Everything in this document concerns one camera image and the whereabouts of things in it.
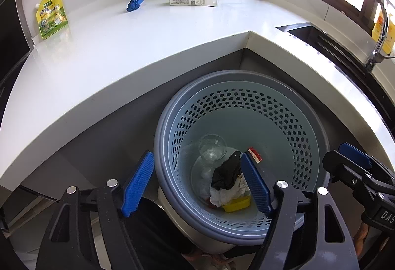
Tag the chrome sink faucet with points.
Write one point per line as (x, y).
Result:
(378, 44)

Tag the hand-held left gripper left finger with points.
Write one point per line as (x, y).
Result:
(137, 183)

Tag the yellow detergent bottle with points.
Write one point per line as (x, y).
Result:
(387, 38)

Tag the yellow spouted pouch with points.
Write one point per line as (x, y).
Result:
(51, 16)

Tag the black kitchen stove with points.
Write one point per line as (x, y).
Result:
(12, 35)

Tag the blue-grey perforated trash bin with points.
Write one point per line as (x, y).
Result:
(247, 115)

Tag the person's right hand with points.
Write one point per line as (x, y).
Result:
(360, 237)

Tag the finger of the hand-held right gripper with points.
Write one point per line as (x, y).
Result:
(342, 166)
(355, 151)

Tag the printed red snack packet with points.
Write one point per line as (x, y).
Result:
(255, 155)

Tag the dark grey cloth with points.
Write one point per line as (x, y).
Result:
(226, 174)

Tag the person's dark pants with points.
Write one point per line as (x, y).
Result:
(154, 233)

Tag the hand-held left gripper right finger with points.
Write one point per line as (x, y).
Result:
(256, 183)

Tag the clear plastic cup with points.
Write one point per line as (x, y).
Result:
(213, 146)

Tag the white tissue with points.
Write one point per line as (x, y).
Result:
(228, 196)

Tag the black kitchen sink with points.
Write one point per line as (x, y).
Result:
(339, 50)

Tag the yellow plastic packet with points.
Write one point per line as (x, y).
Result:
(236, 205)

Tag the grey base cabinet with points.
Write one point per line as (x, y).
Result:
(108, 140)

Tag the person's foot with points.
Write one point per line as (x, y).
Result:
(213, 260)

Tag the crumpled clear plastic bag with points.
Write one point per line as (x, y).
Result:
(205, 175)

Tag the blue plastic clip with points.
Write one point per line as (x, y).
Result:
(134, 5)

